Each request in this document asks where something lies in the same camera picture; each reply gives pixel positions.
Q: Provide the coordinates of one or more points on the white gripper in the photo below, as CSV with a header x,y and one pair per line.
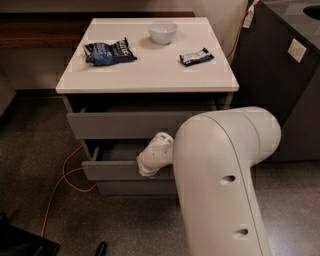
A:
x,y
148,163

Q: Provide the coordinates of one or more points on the grey drawer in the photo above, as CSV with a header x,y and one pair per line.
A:
x,y
123,119
114,159
137,187

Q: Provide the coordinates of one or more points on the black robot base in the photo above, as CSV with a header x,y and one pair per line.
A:
x,y
18,242

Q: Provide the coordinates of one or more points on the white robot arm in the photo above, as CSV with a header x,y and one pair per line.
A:
x,y
212,155

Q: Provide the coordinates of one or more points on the grey top drawer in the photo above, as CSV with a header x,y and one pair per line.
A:
x,y
123,119

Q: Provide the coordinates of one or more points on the grey bottom drawer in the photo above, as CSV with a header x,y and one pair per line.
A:
x,y
137,187

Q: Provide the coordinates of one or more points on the grey drawer cabinet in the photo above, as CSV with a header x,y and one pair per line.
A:
x,y
156,74

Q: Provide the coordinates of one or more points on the black white snack packet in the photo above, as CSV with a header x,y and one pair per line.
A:
x,y
196,58

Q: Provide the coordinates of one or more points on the black round object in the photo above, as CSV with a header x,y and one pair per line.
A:
x,y
101,250

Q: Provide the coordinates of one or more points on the blue chip bag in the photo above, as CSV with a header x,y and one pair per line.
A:
x,y
102,54

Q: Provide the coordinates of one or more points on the white bowl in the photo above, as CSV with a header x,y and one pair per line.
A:
x,y
162,32

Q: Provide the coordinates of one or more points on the dark grey cabinet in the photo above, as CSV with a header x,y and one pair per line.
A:
x,y
270,78

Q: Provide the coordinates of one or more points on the brown wooden bench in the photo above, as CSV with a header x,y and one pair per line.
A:
x,y
60,29

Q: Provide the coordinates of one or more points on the white cable tag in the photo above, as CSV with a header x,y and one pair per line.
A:
x,y
249,17

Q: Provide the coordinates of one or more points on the white wall socket plate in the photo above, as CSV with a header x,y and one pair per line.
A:
x,y
296,50

